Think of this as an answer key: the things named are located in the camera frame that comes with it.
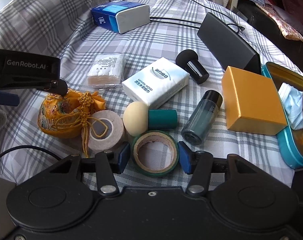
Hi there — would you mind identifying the cotton pads plastic packet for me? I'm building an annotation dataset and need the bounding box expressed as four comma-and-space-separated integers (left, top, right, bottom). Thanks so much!
84, 53, 125, 89

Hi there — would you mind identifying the teal beige makeup sponge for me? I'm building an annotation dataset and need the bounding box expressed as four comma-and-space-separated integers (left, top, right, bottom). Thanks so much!
123, 101, 178, 137

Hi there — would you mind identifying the orange embroidered pouch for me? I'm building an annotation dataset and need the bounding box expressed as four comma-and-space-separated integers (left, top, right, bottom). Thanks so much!
38, 89, 106, 158

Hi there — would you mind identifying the gold cardboard box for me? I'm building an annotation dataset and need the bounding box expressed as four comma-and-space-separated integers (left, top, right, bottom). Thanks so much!
222, 66, 288, 135

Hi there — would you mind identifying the blue face mask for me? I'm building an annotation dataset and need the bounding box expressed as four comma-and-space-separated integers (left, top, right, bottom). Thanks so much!
278, 82, 303, 130

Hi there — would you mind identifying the black power bank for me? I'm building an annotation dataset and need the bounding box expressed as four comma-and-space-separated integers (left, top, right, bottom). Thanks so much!
197, 12, 261, 75

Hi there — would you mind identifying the beige tape roll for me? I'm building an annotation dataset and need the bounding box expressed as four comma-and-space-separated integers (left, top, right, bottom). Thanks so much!
88, 110, 125, 152

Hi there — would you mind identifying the blue tissue pack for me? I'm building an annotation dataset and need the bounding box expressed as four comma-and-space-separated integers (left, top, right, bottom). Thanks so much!
91, 1, 150, 34

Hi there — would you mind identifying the white pocket tissue pack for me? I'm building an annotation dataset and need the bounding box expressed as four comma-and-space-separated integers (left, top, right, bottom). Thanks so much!
122, 57, 190, 109

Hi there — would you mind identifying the plaid checkered bed cloth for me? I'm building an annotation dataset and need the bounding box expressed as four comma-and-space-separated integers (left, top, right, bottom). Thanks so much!
0, 0, 303, 188

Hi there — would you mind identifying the gold metal tin tray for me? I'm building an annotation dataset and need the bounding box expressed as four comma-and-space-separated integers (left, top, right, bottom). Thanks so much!
262, 62, 303, 169

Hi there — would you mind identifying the floral cushion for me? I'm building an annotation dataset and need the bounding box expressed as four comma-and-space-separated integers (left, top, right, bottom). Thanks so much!
258, 5, 303, 42

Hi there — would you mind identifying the black makeup sponge brush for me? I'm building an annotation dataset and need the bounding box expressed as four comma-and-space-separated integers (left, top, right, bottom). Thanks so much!
175, 49, 210, 85

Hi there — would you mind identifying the black cable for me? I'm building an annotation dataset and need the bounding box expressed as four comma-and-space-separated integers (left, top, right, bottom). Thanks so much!
108, 0, 246, 34

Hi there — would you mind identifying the dark glass bottle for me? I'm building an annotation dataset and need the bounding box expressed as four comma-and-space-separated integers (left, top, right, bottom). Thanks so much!
181, 90, 223, 146

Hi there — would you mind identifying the green tape roll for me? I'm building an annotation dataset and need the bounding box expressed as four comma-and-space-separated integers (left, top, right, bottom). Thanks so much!
131, 131, 179, 177

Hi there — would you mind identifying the black leather sofa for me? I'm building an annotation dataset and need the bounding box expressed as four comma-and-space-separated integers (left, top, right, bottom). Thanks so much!
237, 0, 303, 72

